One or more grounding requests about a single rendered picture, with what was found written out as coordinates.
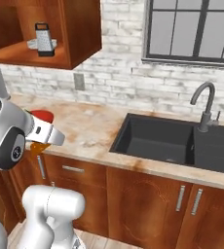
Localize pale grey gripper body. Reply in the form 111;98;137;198
43;123;66;147

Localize red bowl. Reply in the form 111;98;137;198
28;109;56;125

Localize metal cheese grater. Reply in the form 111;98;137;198
34;21;56;58

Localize orange translucent object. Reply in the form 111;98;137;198
28;140;52;160

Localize wooden cupboard door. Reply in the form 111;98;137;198
51;180;110;238
8;149;52;225
175;184;224;249
105;166;194;249

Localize wooden drawer front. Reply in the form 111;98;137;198
43;154;108;190

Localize black double sink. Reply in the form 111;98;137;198
109;112;224;176

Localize dark grey tap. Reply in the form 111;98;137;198
189;81;222;133

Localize dark framed window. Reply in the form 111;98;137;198
141;0;224;68

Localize silver drawer handle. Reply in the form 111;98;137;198
61;164;86;174

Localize grey wall outlet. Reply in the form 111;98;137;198
72;72;86;91

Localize open wooden wall cabinet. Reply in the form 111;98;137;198
0;0;103;71

